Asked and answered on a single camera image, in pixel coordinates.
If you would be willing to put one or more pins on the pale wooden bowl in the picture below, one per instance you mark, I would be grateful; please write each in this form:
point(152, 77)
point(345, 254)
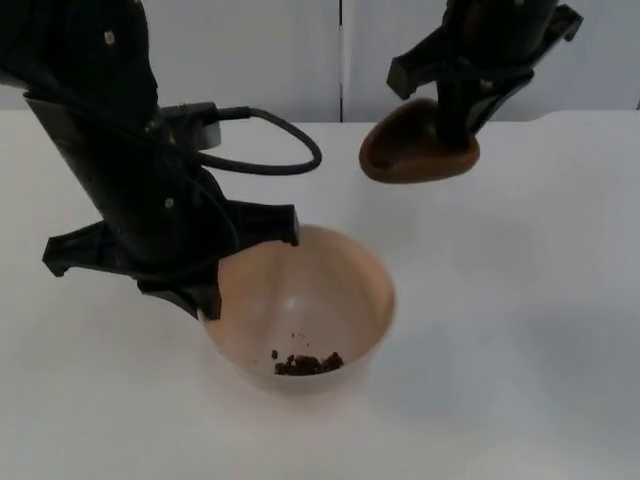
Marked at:
point(310, 280)

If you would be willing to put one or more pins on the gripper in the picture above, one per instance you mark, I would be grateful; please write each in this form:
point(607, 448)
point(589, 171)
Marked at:
point(150, 230)
point(490, 55)

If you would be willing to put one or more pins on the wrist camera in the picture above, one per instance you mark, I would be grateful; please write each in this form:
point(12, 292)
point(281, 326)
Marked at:
point(205, 132)

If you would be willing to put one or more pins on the coffee beans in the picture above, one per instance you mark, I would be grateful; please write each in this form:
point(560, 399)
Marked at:
point(310, 364)

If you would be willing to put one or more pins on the dark brown wooden cup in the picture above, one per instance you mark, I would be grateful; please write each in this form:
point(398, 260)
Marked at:
point(415, 155)

